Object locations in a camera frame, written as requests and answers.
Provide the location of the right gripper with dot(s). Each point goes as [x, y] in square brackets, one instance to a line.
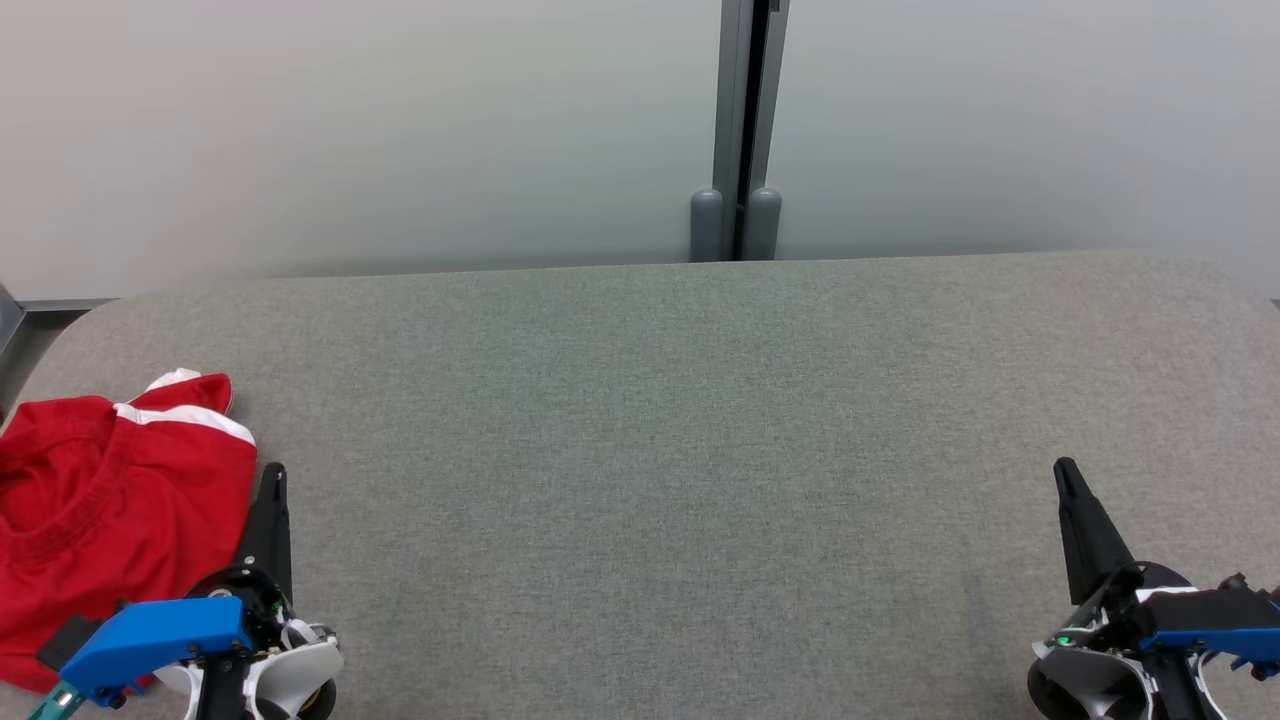
[1090, 680]

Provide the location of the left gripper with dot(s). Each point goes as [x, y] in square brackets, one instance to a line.
[270, 620]

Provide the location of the red shorts with white band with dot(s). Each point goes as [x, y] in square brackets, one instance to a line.
[180, 480]

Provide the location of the black blue right camera mount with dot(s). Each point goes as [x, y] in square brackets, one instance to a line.
[1210, 612]

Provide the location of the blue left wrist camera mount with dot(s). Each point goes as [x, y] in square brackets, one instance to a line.
[160, 635]

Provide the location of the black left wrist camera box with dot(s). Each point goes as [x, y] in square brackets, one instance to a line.
[65, 642]

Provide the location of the grey side partition frame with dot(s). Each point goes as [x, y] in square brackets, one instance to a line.
[60, 305]

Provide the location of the grey rounded post foot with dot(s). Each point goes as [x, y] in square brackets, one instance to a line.
[762, 225]
[706, 225]

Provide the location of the grey metal partition post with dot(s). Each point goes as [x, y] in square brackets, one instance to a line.
[730, 100]

